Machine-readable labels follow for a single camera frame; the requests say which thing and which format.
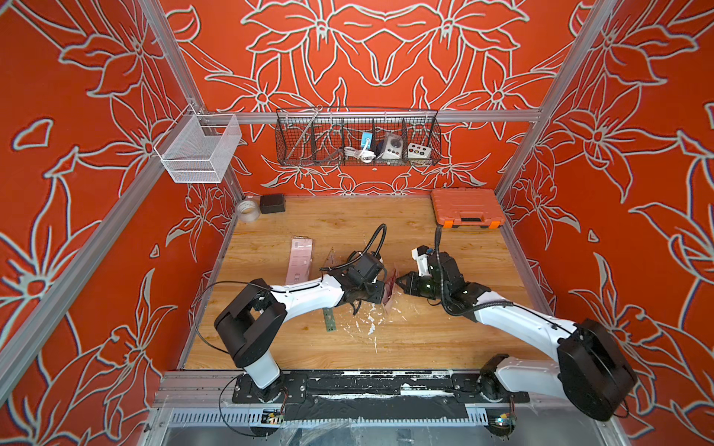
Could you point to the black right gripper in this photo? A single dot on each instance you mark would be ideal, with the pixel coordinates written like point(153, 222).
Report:
point(411, 284)

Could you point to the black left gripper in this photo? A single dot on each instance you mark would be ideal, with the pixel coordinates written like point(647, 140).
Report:
point(377, 297)

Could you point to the pink paper packet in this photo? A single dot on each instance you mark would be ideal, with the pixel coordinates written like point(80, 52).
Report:
point(391, 289)

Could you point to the green straight ruler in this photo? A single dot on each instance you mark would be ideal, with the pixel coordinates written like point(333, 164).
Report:
point(329, 318)

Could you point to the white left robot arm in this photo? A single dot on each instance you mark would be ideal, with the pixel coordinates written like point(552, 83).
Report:
point(250, 323)

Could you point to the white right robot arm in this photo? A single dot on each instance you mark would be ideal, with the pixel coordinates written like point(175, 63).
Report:
point(584, 364)

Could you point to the pink transparent set square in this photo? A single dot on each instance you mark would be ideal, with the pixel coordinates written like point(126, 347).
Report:
point(331, 263)

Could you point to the orange plastic tool case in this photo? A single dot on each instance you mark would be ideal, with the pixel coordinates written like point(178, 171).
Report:
point(456, 207)

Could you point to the small black box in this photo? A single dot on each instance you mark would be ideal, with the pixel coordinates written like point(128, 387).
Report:
point(272, 203)

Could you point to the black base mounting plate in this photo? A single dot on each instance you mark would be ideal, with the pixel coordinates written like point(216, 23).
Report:
point(377, 395)

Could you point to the clear tape roll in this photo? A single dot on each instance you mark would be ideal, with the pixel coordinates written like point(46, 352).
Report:
point(248, 211)

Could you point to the white dotted cube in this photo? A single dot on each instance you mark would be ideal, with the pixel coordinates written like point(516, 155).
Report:
point(418, 153)

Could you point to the white round-dial device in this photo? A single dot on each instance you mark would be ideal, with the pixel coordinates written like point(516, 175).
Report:
point(391, 148)

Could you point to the blue small box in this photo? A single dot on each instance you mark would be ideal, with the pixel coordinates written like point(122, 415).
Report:
point(366, 141)

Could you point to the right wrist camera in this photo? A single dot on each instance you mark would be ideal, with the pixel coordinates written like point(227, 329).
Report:
point(421, 256)

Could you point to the black wire wall basket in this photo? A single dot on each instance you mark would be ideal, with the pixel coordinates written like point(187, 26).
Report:
point(326, 136)

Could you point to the white mesh wall basket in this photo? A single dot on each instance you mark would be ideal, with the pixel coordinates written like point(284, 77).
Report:
point(190, 156)

